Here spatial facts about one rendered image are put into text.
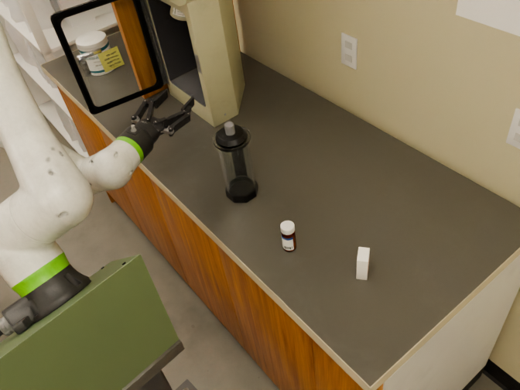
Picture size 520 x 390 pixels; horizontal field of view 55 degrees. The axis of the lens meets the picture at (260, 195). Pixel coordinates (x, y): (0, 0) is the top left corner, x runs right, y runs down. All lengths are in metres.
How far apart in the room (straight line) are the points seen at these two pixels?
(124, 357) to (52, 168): 0.45
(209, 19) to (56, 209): 0.88
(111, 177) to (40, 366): 0.49
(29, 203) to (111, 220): 1.96
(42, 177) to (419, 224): 0.99
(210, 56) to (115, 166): 0.59
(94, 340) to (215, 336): 1.32
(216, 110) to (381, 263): 0.83
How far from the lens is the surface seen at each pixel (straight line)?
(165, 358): 1.32
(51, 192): 1.06
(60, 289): 1.17
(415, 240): 1.46
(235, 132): 1.44
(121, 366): 1.24
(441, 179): 1.64
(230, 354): 2.34
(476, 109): 1.56
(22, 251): 1.17
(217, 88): 1.81
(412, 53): 1.61
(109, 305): 1.08
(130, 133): 1.42
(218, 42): 1.75
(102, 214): 3.09
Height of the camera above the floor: 2.05
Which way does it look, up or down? 45 degrees down
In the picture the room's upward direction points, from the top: 9 degrees counter-clockwise
